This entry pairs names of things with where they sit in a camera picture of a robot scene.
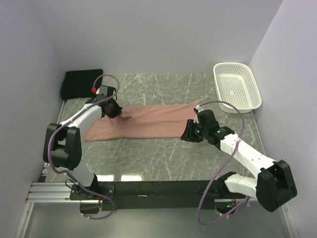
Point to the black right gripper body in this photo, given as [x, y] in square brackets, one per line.
[200, 132]

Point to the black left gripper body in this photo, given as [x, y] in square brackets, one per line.
[115, 109]

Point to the pink graphic t-shirt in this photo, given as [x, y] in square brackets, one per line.
[160, 121]

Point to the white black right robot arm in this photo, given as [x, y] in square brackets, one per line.
[272, 183]

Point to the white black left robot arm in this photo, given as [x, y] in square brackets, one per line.
[63, 148]

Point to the folded black t-shirt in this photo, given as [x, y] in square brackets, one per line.
[79, 84]

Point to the white perforated plastic basket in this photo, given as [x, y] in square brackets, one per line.
[235, 85]

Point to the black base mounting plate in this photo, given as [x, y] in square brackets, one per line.
[153, 194]

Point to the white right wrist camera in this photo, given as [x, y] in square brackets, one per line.
[198, 109]

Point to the aluminium extrusion rail frame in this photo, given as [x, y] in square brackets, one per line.
[49, 213]

